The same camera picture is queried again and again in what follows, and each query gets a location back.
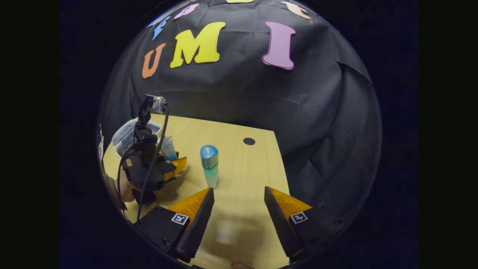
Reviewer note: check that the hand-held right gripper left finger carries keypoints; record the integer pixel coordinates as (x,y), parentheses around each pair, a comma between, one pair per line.
(194,228)

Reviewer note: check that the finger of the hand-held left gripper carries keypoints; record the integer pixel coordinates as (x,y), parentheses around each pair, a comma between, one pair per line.
(170,176)
(179,164)

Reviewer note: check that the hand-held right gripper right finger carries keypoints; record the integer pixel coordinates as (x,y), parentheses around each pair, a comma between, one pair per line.
(283,228)

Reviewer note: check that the teal and white tube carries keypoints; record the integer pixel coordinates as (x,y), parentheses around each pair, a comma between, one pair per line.
(168,147)

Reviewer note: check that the blue capped bottle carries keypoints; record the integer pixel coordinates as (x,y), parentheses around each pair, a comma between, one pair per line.
(210,164)

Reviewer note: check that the white suitcase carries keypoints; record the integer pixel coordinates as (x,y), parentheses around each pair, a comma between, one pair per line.
(125,136)

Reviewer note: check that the colourful background clutter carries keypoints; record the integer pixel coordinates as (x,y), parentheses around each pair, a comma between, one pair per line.
(101,144)

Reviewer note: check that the black backdrop cloth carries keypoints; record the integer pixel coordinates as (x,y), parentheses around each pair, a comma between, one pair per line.
(242,93)

